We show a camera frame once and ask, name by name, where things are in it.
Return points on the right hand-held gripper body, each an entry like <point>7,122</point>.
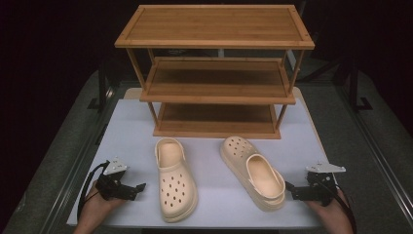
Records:
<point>319,190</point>

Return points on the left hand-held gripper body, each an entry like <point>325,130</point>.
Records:
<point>113,188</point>

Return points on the cream perforated clog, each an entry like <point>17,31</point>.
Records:
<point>240,152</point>
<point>177,191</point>

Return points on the three-tier wooden shoe rack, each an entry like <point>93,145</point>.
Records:
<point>214,26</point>

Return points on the person's left hand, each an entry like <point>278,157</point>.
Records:
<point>94,208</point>

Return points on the person's right hand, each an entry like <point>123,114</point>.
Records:
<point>336,213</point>

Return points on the black metal stand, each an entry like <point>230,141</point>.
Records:
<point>354,87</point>
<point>102,87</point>

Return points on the metal frame rail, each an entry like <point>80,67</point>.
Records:
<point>78,165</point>
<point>376,156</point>

